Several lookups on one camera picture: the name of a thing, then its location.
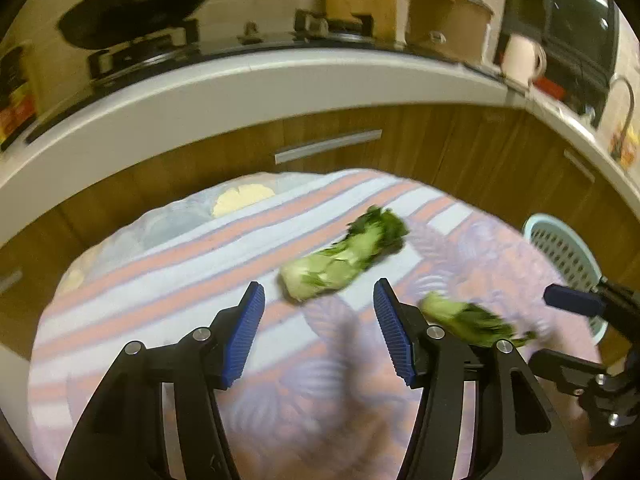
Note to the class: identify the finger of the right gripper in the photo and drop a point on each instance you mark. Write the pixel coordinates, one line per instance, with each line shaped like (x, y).
(568, 373)
(565, 298)

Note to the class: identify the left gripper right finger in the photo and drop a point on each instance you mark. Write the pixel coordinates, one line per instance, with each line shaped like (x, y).
(517, 433)

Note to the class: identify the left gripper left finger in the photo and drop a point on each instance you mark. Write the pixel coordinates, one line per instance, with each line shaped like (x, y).
(120, 434)

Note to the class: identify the small bok choy piece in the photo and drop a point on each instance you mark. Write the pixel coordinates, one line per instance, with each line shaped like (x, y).
(471, 322)

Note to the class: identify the large bok choy piece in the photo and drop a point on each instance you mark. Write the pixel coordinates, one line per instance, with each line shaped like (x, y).
(372, 236)

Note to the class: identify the light blue perforated trash basket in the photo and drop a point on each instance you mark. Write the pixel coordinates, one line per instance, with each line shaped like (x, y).
(565, 249)

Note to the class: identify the wooden kitchen cabinets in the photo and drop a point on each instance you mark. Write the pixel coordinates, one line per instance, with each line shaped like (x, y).
(507, 162)

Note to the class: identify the striped pink patterned tablecloth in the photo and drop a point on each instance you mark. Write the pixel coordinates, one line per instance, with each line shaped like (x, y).
(318, 398)

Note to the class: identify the chrome sink faucet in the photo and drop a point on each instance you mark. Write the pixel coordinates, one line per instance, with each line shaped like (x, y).
(619, 127)

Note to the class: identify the yellow dish soap bottle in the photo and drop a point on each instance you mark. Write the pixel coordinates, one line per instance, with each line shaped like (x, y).
(630, 149)

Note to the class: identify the red tray on counter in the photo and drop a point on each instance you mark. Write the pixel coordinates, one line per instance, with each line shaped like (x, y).
(550, 88)

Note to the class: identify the white electric kettle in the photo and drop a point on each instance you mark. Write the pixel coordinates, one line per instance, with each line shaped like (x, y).
(524, 61)

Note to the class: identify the brown rice cooker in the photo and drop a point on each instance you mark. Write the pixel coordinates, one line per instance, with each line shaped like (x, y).
(457, 29)

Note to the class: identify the dark sauce bottle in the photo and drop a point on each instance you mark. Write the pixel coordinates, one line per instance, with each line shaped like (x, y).
(19, 108)

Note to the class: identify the black gas stove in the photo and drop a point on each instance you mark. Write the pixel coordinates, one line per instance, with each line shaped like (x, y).
(113, 69)

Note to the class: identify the black wok with lid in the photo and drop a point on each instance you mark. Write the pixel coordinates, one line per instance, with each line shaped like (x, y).
(100, 24)

